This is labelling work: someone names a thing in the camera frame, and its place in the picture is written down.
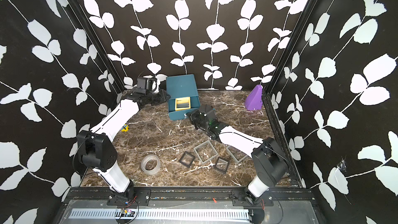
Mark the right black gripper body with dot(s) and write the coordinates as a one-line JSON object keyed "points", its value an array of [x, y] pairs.
{"points": [[197, 120]]}

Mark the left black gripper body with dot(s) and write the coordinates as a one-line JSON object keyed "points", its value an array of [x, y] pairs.
{"points": [[155, 98]]}

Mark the large grey brooch box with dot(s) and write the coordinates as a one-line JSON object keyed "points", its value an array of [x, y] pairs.
{"points": [[205, 152], [237, 155]]}

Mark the teal top drawer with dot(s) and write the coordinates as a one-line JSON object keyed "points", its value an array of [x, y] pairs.
{"points": [[195, 103]]}

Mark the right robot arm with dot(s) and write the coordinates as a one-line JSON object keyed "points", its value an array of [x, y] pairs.
{"points": [[269, 160]]}

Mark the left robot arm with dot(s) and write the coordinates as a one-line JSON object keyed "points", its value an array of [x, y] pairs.
{"points": [[95, 147]]}

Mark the teal three-drawer cabinet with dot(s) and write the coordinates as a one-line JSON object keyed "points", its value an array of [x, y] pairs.
{"points": [[182, 86]]}

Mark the small black brooch box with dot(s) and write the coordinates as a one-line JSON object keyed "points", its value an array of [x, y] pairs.
{"points": [[222, 165], [187, 159]]}

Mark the yellow tree toy block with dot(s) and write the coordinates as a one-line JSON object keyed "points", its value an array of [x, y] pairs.
{"points": [[125, 128]]}

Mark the purple wedge block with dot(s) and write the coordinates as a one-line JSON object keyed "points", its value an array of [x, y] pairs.
{"points": [[253, 101]]}

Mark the clear tape roll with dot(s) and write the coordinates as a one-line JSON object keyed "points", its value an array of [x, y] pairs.
{"points": [[151, 164]]}

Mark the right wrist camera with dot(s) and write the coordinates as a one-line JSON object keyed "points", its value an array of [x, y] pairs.
{"points": [[207, 111]]}

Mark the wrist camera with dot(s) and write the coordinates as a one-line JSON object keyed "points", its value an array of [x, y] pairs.
{"points": [[207, 111], [147, 85]]}

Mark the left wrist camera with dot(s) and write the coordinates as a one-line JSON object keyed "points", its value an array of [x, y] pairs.
{"points": [[147, 85]]}

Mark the black front mounting rail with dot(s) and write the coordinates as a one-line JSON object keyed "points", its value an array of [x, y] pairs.
{"points": [[236, 195]]}

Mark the white perforated cable tray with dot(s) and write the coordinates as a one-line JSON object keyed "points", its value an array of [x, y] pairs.
{"points": [[235, 215]]}

